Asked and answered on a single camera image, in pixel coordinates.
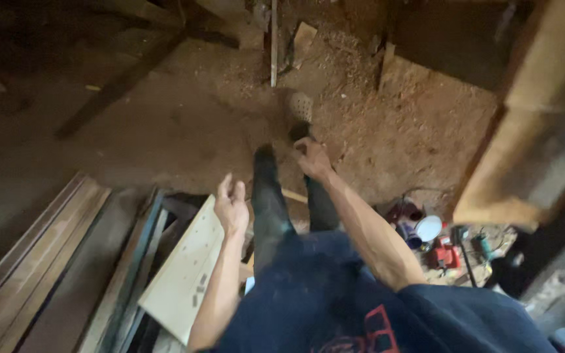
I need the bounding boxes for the person's left hand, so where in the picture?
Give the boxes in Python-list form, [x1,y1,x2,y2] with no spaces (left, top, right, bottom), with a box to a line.
[213,173,250,237]

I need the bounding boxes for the person's right hand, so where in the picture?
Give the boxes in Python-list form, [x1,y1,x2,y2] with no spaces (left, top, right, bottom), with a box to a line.
[293,137,334,183]

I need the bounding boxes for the perforated beige sandal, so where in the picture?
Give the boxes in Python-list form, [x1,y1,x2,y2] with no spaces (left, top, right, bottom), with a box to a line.
[290,91,314,123]

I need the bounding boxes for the person's dark trousers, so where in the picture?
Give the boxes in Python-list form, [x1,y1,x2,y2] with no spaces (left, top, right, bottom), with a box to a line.
[250,122,340,275]

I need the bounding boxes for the small wooden offcut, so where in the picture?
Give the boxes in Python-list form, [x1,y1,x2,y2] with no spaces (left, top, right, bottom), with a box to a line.
[292,22,318,69]

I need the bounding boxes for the thin wooden strip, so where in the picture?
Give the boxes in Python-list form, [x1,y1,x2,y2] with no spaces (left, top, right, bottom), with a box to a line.
[270,0,279,88]

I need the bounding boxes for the blue can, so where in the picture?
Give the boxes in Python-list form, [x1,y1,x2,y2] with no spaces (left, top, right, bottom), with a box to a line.
[399,223,423,250]

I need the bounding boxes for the white paint can lid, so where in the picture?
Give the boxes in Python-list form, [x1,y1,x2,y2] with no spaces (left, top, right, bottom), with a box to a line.
[415,215,443,242]

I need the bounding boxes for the person's dark blue shirt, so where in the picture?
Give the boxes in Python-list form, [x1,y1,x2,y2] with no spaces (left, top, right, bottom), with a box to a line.
[209,231,558,353]

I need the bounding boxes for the pale perforated wooden board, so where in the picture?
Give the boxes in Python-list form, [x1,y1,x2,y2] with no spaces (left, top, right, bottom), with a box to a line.
[138,194,225,346]

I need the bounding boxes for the red power tool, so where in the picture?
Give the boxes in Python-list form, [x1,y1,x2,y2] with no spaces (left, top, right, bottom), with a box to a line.
[427,236,462,270]

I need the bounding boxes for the large wooden workbench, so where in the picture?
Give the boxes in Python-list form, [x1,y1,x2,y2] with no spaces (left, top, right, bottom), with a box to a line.
[452,0,565,231]

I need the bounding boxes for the stack of long wooden boards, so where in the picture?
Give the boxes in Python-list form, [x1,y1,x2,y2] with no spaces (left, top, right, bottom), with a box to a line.
[0,173,205,353]

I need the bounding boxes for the green handled tool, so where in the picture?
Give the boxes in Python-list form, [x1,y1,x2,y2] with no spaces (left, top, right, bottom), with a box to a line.
[476,233,495,261]

